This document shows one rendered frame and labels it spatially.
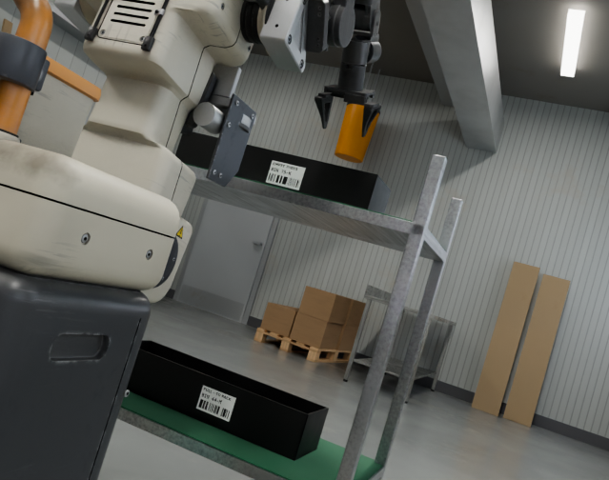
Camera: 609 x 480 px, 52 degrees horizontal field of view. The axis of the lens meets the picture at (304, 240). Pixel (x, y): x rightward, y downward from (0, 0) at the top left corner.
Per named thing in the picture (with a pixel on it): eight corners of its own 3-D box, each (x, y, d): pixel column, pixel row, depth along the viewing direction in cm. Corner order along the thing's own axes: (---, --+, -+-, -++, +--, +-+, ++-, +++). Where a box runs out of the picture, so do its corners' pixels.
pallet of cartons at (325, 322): (353, 363, 735) (370, 304, 739) (322, 365, 627) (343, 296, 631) (290, 341, 765) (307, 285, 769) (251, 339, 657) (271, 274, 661)
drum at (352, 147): (368, 166, 767) (383, 116, 771) (360, 156, 730) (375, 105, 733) (336, 159, 783) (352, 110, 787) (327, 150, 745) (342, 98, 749)
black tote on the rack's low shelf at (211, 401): (102, 380, 167) (114, 339, 168) (138, 376, 183) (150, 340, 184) (294, 461, 147) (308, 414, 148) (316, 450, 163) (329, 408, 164)
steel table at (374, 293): (436, 391, 698) (458, 314, 703) (409, 405, 537) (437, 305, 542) (381, 372, 722) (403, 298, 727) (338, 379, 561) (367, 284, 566)
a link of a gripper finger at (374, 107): (348, 130, 147) (355, 90, 144) (377, 136, 145) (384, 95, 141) (337, 134, 141) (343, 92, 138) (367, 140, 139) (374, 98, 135)
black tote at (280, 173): (171, 168, 173) (183, 129, 174) (200, 183, 189) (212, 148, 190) (364, 217, 153) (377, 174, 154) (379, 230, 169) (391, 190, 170)
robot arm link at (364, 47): (340, 33, 135) (365, 37, 133) (352, 33, 141) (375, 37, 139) (335, 67, 137) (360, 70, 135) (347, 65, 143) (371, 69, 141)
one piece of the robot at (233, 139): (201, 173, 107) (238, 55, 109) (76, 141, 117) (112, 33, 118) (239, 194, 122) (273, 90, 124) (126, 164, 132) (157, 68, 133)
